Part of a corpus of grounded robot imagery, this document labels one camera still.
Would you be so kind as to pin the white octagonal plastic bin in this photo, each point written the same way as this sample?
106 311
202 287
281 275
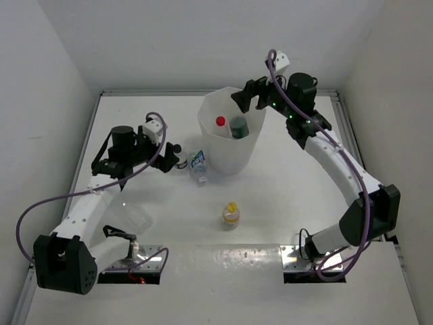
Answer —
228 155

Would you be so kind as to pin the metal base plate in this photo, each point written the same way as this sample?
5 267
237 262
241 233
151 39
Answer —
292 262
146 260

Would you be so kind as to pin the clear unlabelled plastic bottle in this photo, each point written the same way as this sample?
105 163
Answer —
128 210

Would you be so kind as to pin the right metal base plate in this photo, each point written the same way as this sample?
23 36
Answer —
292 262

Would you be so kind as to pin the light blue label bottle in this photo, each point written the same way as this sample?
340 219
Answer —
198 167

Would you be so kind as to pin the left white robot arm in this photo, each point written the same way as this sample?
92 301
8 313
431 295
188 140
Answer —
66 260

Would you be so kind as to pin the black cap small bottle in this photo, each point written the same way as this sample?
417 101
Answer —
179 152

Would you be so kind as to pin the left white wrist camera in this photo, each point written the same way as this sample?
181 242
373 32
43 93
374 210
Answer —
153 130

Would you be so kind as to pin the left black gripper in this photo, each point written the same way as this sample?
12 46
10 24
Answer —
166 162

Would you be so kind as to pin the yellow cap small bottle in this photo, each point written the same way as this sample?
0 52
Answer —
230 216

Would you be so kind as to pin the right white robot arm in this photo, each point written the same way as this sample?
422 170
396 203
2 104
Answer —
372 207

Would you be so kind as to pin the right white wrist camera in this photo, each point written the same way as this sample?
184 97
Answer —
281 62

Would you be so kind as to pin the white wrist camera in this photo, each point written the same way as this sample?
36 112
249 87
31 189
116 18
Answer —
153 130
281 62

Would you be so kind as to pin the green label plastic bottle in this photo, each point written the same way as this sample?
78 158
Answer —
238 127

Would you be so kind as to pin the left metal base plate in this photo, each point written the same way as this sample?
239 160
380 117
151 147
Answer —
146 260

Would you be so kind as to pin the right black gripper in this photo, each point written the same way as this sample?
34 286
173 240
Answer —
259 87

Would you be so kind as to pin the red cap plastic bottle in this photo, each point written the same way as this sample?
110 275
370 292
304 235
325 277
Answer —
221 128

